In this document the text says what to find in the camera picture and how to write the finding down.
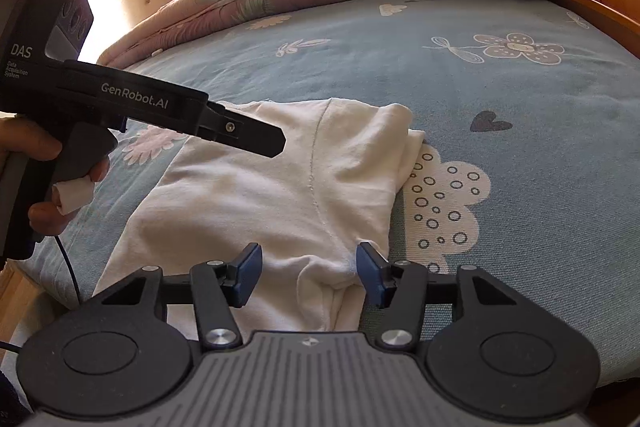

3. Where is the wooden bed rail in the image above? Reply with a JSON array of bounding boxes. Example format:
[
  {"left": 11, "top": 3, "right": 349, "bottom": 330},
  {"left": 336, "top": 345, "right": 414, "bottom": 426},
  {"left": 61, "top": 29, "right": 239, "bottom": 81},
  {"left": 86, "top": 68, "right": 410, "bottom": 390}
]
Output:
[{"left": 0, "top": 267, "right": 52, "bottom": 349}]

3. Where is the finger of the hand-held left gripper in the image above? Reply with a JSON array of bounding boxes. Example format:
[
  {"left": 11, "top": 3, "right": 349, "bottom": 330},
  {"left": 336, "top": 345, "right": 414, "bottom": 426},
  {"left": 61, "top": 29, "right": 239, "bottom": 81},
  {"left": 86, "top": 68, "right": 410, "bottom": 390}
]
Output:
[{"left": 200, "top": 102, "right": 287, "bottom": 159}]

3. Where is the person's left hand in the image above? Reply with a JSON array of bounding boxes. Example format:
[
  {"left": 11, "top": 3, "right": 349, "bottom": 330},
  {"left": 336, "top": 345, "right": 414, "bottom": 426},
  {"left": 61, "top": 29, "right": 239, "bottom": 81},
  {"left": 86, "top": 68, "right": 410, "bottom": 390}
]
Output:
[{"left": 0, "top": 118, "right": 111, "bottom": 239}]

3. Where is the blue floral bed sheet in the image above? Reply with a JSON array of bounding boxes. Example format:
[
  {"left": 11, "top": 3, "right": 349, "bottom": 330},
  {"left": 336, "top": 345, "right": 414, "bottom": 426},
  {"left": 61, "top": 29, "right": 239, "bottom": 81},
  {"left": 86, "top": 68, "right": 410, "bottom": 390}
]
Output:
[{"left": 30, "top": 0, "right": 640, "bottom": 389}]

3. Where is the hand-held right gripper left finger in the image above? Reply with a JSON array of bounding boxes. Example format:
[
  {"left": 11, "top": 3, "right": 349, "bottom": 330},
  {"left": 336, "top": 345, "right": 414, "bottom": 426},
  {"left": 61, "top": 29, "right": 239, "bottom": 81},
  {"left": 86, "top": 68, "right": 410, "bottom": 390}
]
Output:
[{"left": 100, "top": 243, "right": 264, "bottom": 351}]

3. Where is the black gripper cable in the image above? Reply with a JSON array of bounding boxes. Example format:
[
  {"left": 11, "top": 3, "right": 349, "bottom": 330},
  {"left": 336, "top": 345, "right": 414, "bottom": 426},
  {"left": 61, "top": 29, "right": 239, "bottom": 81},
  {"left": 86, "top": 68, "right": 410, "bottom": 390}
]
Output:
[{"left": 0, "top": 234, "right": 84, "bottom": 354}]

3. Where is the white printed sweatshirt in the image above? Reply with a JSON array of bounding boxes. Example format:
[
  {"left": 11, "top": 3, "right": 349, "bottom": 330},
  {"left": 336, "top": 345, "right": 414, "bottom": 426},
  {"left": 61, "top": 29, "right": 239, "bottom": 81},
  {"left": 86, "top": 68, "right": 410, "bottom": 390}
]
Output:
[{"left": 92, "top": 99, "right": 426, "bottom": 344}]

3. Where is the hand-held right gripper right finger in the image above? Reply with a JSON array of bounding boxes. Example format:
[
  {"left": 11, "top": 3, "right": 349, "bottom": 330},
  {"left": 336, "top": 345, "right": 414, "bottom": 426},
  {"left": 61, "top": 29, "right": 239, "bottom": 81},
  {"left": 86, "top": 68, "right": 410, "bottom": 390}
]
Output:
[{"left": 355, "top": 243, "right": 519, "bottom": 351}]

